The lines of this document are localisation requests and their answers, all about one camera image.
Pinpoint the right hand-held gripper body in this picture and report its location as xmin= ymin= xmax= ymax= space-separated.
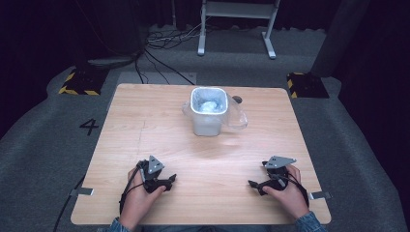
xmin=261 ymin=156 xmax=298 ymax=191

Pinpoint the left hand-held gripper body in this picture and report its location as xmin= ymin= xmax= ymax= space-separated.
xmin=136 ymin=155 xmax=168 ymax=194

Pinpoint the person's right hand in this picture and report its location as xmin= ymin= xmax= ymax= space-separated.
xmin=262 ymin=164 xmax=311 ymax=220

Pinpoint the person's left hand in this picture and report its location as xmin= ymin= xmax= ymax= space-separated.
xmin=119 ymin=166 xmax=167 ymax=228

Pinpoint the grey tape strip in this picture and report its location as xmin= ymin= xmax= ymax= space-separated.
xmin=308 ymin=190 xmax=333 ymax=201
xmin=69 ymin=187 xmax=96 ymax=197

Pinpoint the clear plastic bin liner bag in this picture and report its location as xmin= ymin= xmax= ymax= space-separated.
xmin=181 ymin=91 xmax=249 ymax=131

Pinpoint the white plastic trash bin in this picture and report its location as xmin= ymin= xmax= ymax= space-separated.
xmin=190 ymin=86 xmax=229 ymax=137

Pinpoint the yellow black striped base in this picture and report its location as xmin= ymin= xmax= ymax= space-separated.
xmin=286 ymin=72 xmax=331 ymax=100
xmin=58 ymin=67 xmax=109 ymax=97

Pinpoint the dark grey pillar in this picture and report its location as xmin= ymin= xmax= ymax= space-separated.
xmin=309 ymin=0 xmax=372 ymax=78

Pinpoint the grey metal stand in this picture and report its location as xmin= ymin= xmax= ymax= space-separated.
xmin=196 ymin=0 xmax=282 ymax=60

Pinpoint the right hand-held gripper black cable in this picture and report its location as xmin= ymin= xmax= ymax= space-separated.
xmin=272 ymin=172 xmax=311 ymax=208

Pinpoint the hand-held gripper black cable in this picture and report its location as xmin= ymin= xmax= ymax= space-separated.
xmin=272 ymin=172 xmax=311 ymax=208
xmin=52 ymin=160 xmax=147 ymax=232

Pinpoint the left hand-held gripper black cable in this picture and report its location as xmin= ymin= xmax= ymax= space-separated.
xmin=52 ymin=160 xmax=147 ymax=232

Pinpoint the bundle of black floor cables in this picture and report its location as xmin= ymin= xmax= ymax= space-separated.
xmin=133 ymin=18 xmax=207 ymax=86

